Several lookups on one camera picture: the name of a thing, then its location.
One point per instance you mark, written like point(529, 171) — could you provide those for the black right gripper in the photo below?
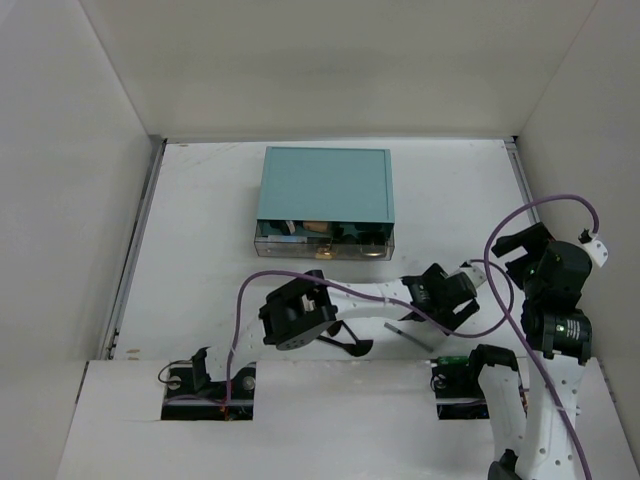
point(536, 234)

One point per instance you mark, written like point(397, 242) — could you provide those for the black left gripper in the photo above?
point(451, 304)

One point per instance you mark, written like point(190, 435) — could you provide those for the houndstooth eyeliner pen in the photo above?
point(408, 337)

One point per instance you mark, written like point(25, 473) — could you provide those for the black round cosmetic jar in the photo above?
point(372, 241)

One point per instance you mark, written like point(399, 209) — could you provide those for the beige foundation bottle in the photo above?
point(317, 228)

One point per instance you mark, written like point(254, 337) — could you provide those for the clear acrylic drawer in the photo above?
point(342, 244)

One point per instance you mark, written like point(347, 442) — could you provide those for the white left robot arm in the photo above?
point(310, 307)

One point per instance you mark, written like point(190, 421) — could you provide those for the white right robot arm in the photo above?
point(535, 436)

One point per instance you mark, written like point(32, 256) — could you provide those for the black fan makeup brush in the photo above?
point(357, 348)

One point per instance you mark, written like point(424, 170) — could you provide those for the green tube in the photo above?
point(452, 360)

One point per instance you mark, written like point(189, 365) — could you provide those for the teal drawer organizer box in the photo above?
point(327, 184)

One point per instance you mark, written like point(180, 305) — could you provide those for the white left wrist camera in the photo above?
point(475, 274)

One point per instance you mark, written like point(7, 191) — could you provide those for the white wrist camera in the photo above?
point(594, 247)
point(475, 274)

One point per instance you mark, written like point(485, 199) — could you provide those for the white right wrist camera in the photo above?
point(594, 247)

